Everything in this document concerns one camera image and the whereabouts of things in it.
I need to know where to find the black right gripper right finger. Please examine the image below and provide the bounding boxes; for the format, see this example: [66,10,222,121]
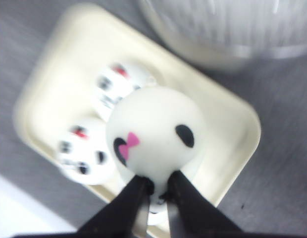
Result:
[167,171,248,235]

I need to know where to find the stainless steel steamer pot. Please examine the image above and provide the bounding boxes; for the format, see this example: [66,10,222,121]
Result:
[138,0,307,72]

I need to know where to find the cream plastic tray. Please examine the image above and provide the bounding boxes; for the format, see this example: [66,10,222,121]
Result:
[13,3,262,238]

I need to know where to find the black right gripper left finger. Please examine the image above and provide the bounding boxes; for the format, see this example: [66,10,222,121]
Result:
[78,175,154,235]

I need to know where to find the panda bun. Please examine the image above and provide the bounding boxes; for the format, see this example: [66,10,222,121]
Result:
[55,117,116,185]
[106,86,206,195]
[92,61,157,121]
[148,191,168,226]

